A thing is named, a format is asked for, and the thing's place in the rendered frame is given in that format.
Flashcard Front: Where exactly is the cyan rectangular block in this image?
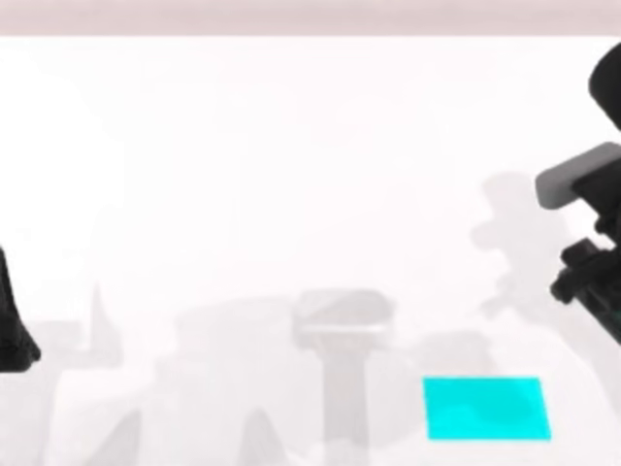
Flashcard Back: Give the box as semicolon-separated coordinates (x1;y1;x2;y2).
421;375;553;444

